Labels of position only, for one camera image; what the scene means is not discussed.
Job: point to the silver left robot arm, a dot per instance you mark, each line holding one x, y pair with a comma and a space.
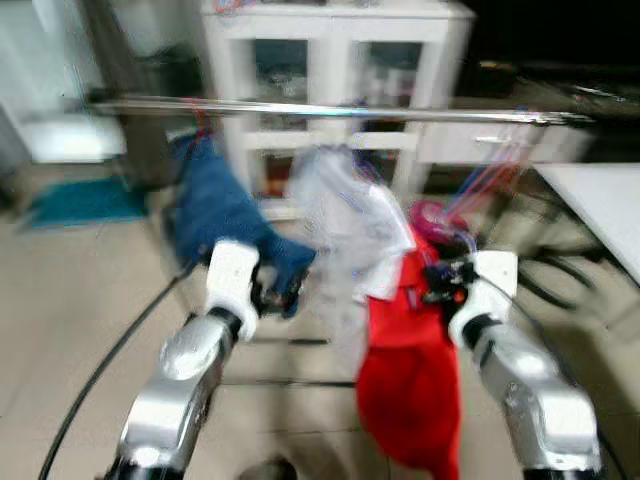
180, 380

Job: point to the white glass door cabinet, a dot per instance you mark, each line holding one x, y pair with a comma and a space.
340, 30

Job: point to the white framed glass door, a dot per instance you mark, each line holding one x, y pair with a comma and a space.
45, 70

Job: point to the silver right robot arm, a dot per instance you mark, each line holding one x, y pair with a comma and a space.
530, 390

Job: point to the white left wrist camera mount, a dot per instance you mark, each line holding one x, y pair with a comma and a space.
232, 275

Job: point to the chrome black clothes rack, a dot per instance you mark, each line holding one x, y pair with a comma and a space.
350, 110

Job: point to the grey curtain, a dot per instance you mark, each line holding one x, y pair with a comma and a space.
125, 60

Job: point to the teal floor mat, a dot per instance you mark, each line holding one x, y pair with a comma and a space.
85, 200

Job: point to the blue denim garment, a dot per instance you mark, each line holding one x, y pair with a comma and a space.
215, 210

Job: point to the red garment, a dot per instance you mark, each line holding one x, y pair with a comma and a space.
410, 380

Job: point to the white t-shirt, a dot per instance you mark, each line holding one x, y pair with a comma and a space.
350, 220

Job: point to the pink vacuum cleaner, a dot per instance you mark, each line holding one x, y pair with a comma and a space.
440, 215

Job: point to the dark robot foot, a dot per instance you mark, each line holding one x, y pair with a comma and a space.
268, 470

